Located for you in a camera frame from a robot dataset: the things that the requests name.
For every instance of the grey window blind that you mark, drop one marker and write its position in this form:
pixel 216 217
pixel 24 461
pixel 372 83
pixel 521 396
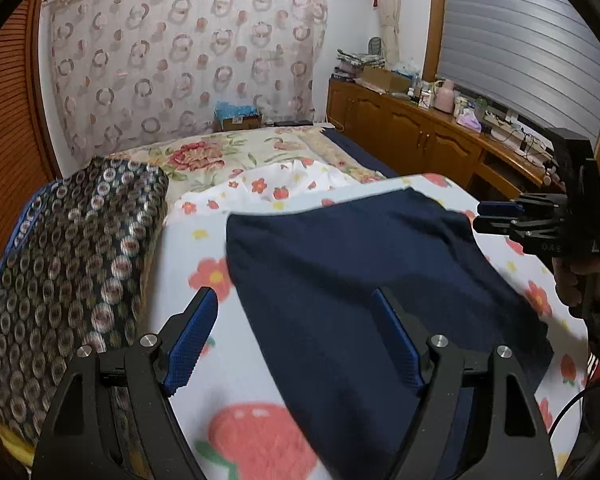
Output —
pixel 520 35

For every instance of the pink thermos jug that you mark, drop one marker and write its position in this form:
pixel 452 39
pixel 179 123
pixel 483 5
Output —
pixel 443 97

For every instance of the white strawberry-print sheet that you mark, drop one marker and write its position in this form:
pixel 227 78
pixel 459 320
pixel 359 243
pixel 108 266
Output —
pixel 180 240

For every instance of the purple tissue pack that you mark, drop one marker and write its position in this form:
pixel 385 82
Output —
pixel 469 120

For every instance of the louvered wooden door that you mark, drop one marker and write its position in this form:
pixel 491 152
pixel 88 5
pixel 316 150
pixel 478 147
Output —
pixel 10 135

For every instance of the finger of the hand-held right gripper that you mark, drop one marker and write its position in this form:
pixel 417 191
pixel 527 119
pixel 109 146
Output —
pixel 495 208
pixel 495 225

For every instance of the floral bedspread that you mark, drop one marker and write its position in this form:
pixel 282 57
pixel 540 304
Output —
pixel 200 152

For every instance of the navy blanket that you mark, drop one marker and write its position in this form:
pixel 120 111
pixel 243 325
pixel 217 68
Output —
pixel 360 152

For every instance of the person's right hand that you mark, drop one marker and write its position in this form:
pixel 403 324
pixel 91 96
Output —
pixel 570 285

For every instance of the navy printed t-shirt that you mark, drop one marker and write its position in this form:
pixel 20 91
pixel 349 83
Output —
pixel 355 270

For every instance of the wooden cabinet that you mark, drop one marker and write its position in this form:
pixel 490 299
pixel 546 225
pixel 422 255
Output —
pixel 405 130

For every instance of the beige window curtain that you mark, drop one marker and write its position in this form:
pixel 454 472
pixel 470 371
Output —
pixel 390 10

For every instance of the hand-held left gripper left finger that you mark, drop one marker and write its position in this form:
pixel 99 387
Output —
pixel 190 345

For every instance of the stack of folded cloths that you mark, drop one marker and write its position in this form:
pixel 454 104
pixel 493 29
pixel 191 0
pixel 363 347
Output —
pixel 355 60

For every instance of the cardboard box with blue filling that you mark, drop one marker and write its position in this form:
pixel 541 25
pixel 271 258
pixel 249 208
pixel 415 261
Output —
pixel 237 120

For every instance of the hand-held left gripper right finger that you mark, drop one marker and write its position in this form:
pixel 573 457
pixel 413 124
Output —
pixel 400 350

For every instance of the dark circle-patterned quilt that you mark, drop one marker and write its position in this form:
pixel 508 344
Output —
pixel 80 240

